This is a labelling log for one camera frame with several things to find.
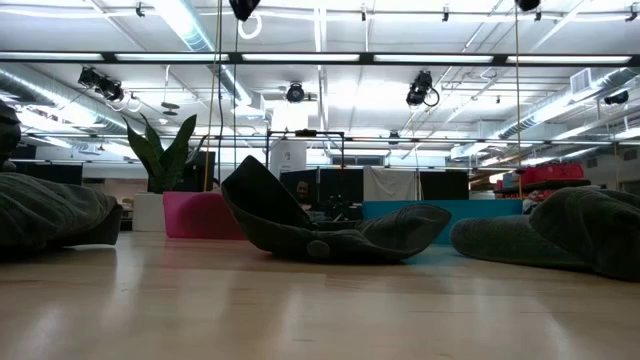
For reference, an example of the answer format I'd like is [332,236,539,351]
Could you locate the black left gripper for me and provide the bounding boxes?
[228,0,262,23]

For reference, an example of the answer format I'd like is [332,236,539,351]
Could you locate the dark grey corduroy cap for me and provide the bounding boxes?
[449,186,640,282]
[220,154,453,265]
[0,172,124,251]

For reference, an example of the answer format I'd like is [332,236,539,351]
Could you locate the white pillar sign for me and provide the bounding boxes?
[269,139,308,175]

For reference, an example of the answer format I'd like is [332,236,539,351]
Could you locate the black monitor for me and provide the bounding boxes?
[185,150,217,194]

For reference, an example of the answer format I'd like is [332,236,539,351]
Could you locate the red storage bins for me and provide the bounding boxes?
[519,162,585,187]

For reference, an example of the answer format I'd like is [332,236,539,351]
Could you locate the green snake plant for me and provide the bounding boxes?
[122,113,209,195]

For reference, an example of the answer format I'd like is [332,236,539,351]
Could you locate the black storage shelf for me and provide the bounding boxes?
[492,178,592,195]

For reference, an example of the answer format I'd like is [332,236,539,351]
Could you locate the person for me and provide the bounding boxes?
[294,179,324,212]

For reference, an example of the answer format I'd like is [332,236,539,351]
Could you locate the black partition panel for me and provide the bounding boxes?
[419,170,470,201]
[279,168,365,221]
[10,160,84,187]

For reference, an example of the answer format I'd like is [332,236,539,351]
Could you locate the teal plastic bin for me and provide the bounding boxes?
[361,199,524,246]

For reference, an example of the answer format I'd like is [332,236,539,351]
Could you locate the pink plastic bin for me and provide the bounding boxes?
[162,191,249,241]

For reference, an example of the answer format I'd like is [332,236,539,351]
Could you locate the white planter box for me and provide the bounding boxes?
[132,192,166,233]

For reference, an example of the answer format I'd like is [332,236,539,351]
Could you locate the white hanging cloth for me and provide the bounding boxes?
[362,166,420,202]

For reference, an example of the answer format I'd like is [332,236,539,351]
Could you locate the white cable ring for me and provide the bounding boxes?
[237,9,263,41]

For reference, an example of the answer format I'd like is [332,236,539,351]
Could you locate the black hanging cable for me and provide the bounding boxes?
[216,0,225,194]

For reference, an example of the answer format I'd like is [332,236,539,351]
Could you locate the black overhead frame bar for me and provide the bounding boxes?
[0,51,640,68]

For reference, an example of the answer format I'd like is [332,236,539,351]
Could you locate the black stand frame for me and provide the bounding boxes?
[265,128,347,171]

